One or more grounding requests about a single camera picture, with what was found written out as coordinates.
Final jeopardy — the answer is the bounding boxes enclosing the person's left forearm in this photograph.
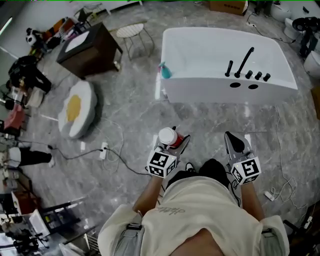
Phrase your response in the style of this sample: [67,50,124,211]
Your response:
[132,173,164,214]

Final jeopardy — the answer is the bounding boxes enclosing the person's right forearm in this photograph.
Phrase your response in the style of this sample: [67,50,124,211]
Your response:
[239,183,266,221]

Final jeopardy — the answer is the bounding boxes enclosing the black hand shower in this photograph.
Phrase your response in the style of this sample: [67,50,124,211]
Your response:
[224,60,234,78]

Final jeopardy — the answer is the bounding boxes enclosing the gold wire chair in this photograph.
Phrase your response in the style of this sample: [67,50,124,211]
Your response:
[109,21,156,61]

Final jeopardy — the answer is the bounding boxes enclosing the teal spray bottle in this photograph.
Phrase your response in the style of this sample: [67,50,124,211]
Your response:
[158,61,173,80]

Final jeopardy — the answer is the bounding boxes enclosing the black metal rack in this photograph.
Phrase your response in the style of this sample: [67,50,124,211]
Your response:
[37,199,84,241]

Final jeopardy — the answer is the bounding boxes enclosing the grey backpack strap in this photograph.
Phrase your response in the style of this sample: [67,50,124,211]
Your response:
[117,223,146,256]
[259,228,276,256]

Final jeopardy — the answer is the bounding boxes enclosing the white cable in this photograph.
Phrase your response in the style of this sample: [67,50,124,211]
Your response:
[269,106,309,211]

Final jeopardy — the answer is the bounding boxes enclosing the person's black trousers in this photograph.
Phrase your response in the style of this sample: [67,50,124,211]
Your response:
[166,158,231,191]

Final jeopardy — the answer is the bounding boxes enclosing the pink cloth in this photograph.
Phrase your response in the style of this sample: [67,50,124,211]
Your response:
[3,104,26,131]

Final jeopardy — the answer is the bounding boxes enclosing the white bathtub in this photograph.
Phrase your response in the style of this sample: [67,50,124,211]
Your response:
[159,26,300,105]

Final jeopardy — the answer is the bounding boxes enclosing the black bathtub faucet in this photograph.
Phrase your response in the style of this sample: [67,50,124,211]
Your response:
[234,46,255,78]

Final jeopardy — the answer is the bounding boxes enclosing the person's cream shirt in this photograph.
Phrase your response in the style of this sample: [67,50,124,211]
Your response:
[97,176,291,256]

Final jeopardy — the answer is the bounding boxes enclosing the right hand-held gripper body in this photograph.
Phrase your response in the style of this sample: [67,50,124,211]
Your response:
[226,149,262,186]

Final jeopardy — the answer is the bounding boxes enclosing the panda plush toy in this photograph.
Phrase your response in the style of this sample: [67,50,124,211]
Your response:
[25,27,43,47]

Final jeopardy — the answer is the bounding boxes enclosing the dark wooden vanity cabinet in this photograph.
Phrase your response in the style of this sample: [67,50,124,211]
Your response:
[56,21,124,80]

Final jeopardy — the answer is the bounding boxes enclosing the cardboard box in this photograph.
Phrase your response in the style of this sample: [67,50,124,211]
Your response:
[209,0,249,16]

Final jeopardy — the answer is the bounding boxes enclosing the red bottle with white cap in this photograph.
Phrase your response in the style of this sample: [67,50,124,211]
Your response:
[158,126,186,149]

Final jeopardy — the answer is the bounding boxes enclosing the fried egg shaped cushion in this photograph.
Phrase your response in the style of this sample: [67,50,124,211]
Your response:
[57,80,98,140]

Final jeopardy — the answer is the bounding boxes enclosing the black cable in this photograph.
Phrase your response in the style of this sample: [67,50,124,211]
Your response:
[47,143,153,176]

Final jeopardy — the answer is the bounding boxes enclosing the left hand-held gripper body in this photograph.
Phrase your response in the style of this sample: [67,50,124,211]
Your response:
[146,146,180,179]

